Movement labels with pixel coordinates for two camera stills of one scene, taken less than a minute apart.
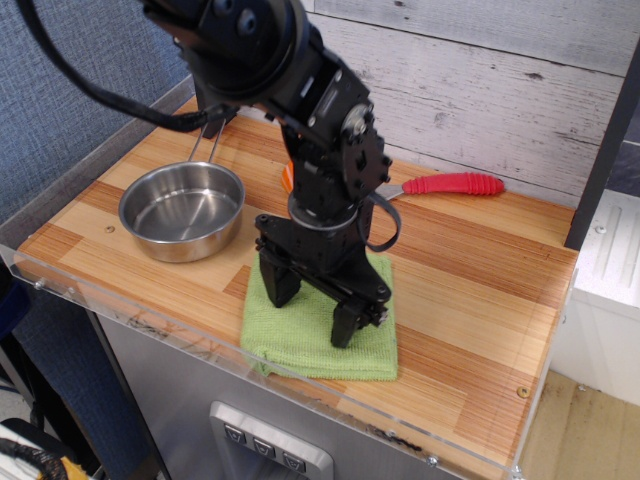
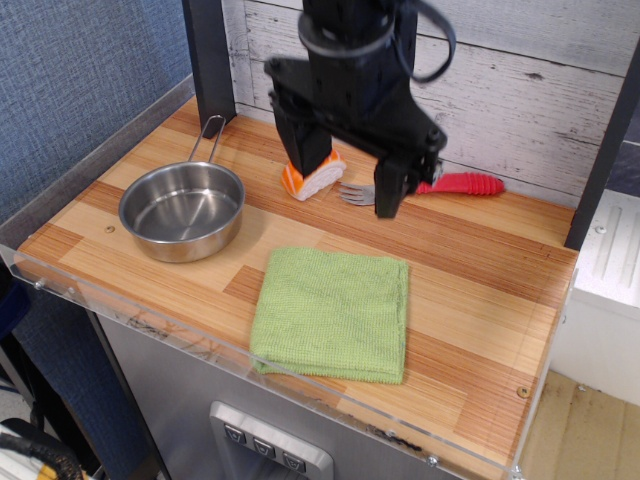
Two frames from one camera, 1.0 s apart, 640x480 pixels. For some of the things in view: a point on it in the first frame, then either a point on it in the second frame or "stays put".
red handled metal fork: [466, 183] stays put
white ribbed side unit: [599, 341] stays put
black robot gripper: [337, 262] → [370, 107]
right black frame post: [624, 111] stays put
